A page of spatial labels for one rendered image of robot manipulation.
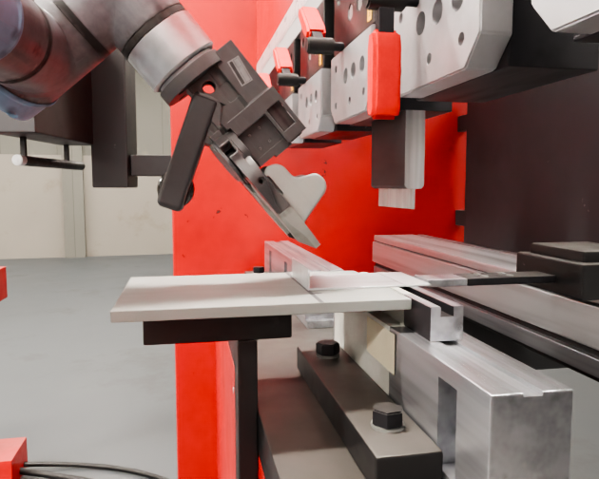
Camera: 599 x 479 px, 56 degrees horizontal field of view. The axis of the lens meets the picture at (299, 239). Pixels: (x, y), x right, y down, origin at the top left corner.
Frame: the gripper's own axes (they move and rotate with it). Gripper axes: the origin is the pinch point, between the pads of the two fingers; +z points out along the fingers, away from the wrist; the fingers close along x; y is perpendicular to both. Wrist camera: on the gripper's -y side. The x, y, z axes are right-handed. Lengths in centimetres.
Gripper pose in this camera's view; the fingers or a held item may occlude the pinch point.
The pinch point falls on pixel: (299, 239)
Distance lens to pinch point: 59.2
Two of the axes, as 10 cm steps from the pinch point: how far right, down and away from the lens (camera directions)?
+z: 6.3, 7.5, 2.0
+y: 7.5, -6.5, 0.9
